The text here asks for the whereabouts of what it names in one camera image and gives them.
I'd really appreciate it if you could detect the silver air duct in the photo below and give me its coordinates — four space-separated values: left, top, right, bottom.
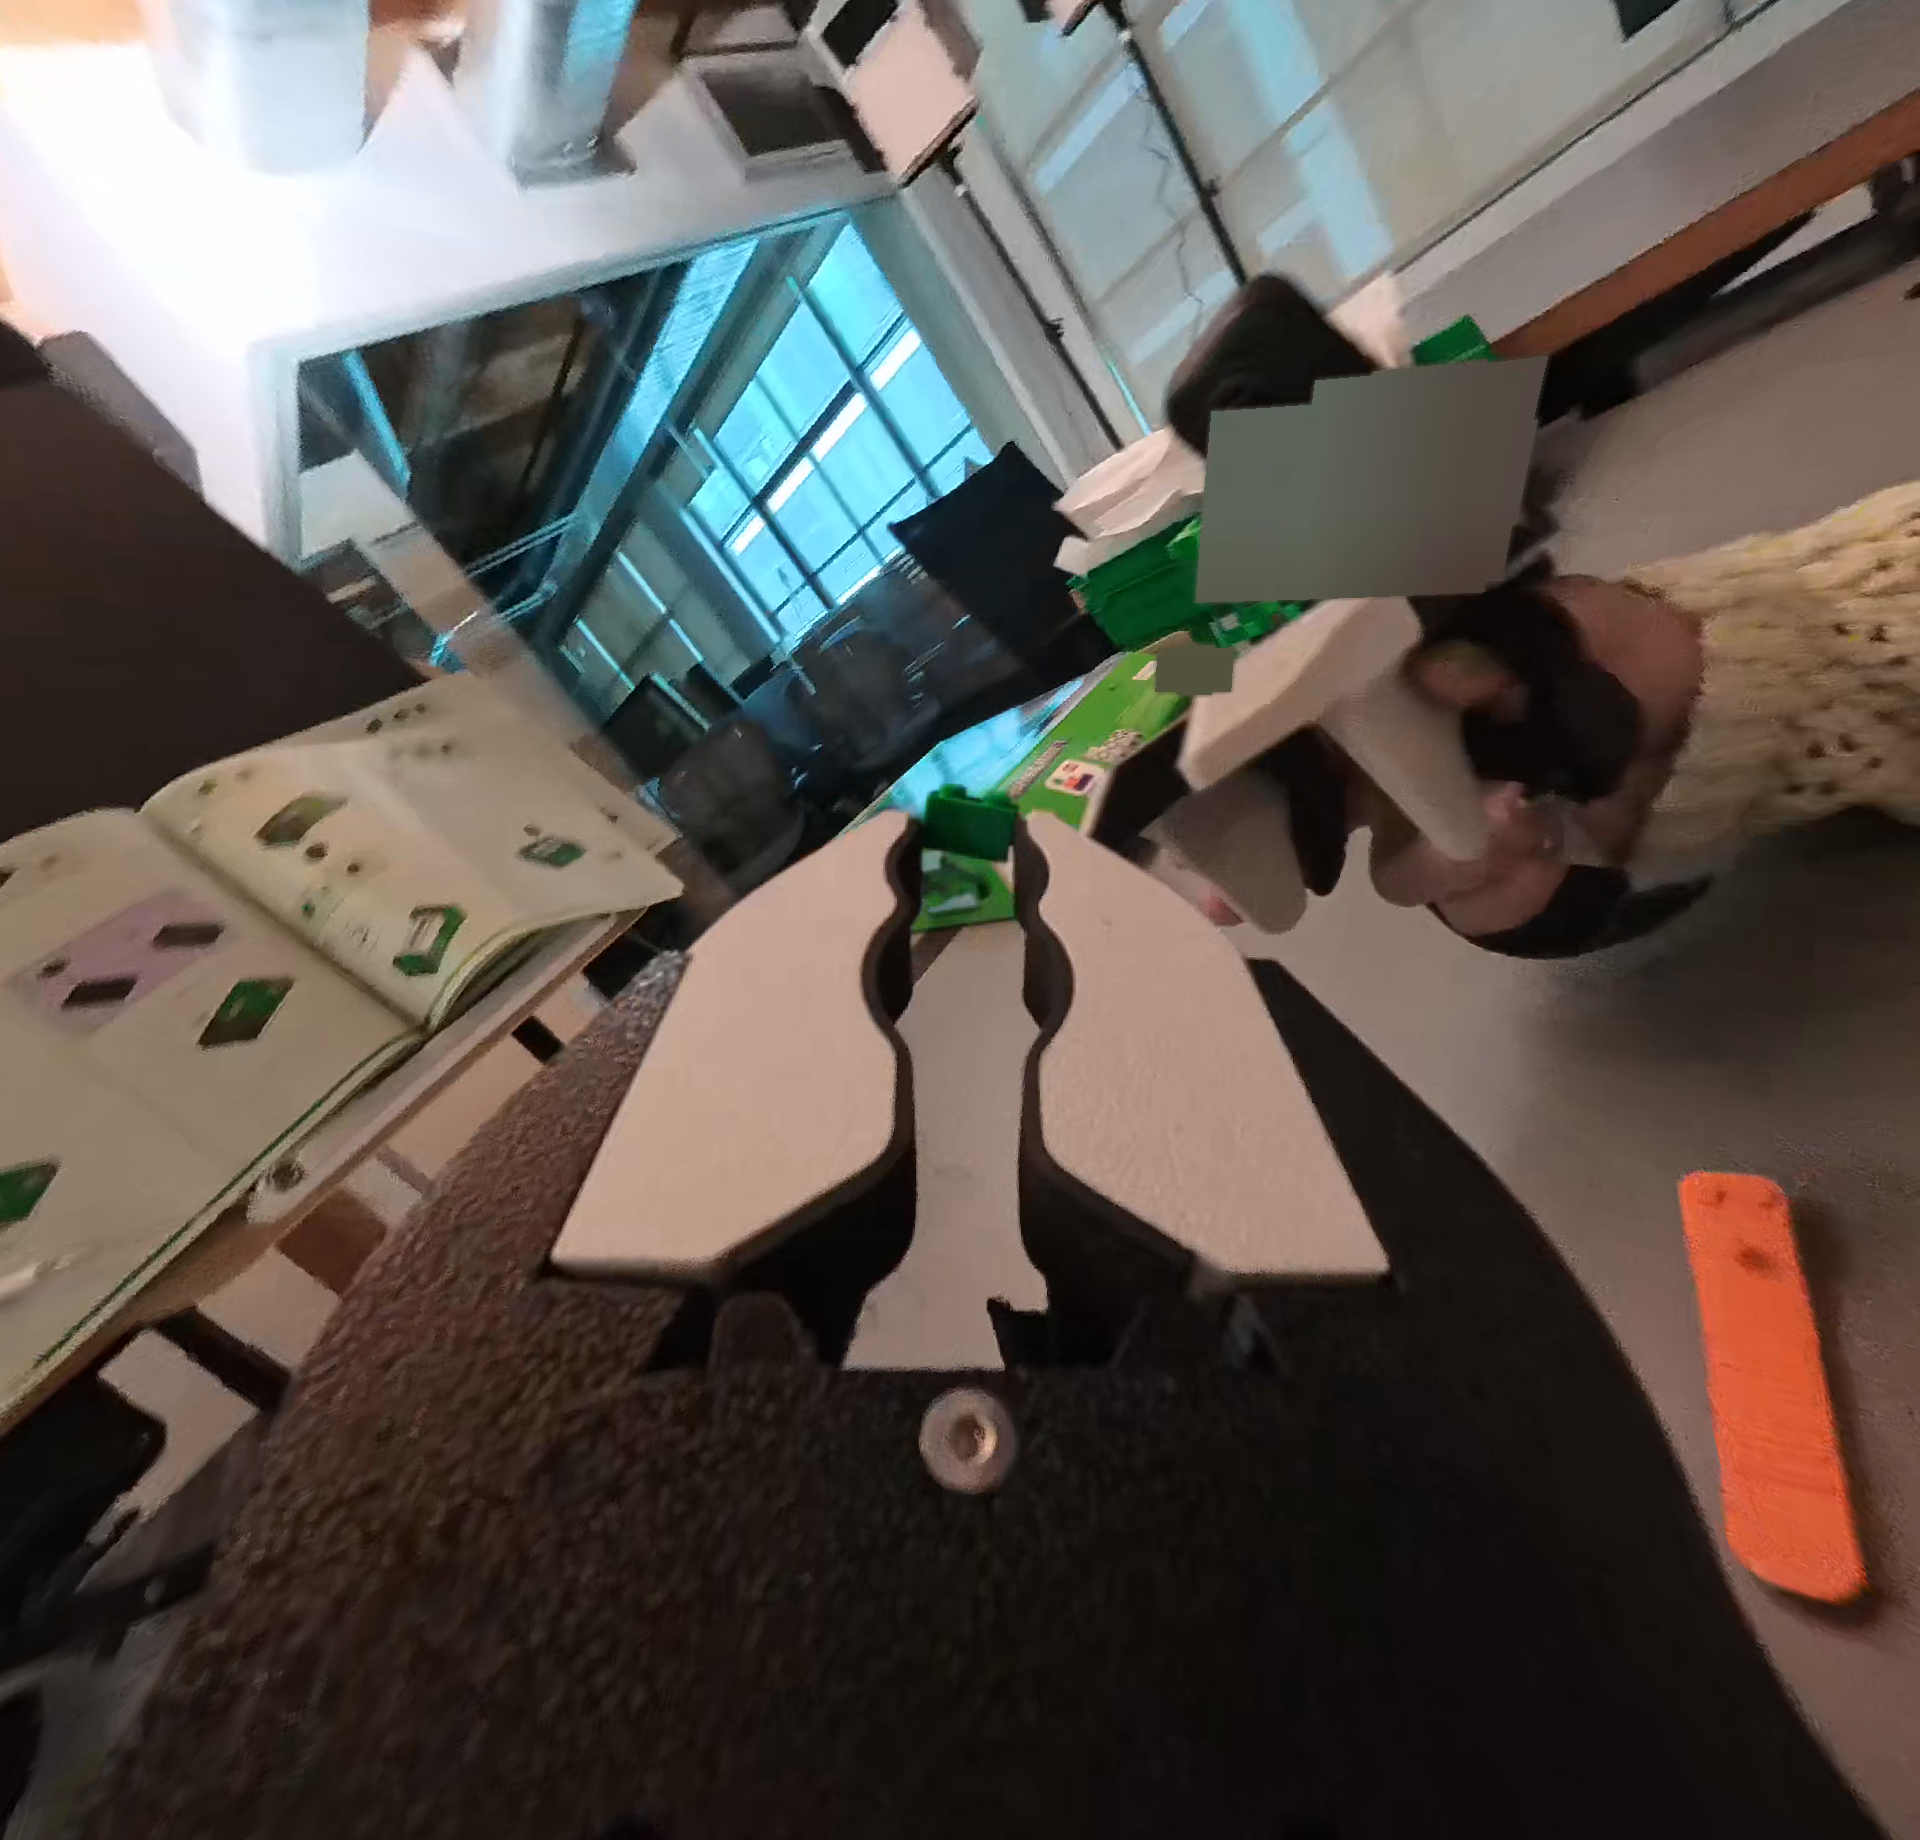
150 0 381 175
477 0 665 188

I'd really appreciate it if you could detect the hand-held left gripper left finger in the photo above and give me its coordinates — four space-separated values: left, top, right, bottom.
549 813 919 1284

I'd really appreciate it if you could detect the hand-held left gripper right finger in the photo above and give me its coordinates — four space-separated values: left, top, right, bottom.
1017 820 1392 1284

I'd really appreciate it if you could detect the small bright green lego brick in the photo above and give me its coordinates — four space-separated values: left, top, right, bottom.
919 789 1012 864

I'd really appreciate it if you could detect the lego instruction booklet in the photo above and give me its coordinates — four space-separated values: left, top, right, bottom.
0 677 685 1423

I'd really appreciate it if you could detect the orange brick separator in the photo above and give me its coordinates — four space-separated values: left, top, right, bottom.
1677 1168 1867 1605

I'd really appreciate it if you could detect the person's right hand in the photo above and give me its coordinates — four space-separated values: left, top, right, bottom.
1411 578 1712 960

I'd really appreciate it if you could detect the person's right forearm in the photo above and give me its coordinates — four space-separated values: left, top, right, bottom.
1620 482 1920 882

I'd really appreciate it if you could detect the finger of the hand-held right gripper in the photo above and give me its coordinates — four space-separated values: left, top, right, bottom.
1056 430 1208 518
1054 505 1208 582

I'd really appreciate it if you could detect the black office chair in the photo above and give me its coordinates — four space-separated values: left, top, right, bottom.
888 443 1120 671

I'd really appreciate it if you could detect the green lego box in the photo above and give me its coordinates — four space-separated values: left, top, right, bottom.
877 646 1203 929

